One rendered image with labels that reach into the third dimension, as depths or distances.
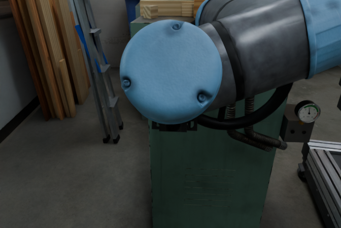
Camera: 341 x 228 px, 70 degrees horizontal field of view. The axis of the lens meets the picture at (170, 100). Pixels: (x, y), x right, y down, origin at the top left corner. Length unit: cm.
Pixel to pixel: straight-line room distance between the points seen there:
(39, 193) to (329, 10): 149
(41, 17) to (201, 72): 189
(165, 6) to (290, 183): 117
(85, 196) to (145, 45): 131
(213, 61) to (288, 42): 7
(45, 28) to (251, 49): 189
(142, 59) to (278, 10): 11
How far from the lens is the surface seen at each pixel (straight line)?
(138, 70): 17
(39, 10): 202
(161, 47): 17
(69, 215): 138
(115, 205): 136
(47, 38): 204
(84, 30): 154
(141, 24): 73
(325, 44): 23
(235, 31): 20
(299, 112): 80
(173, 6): 89
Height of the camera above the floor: 99
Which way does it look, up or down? 25 degrees down
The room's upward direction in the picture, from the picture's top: straight up
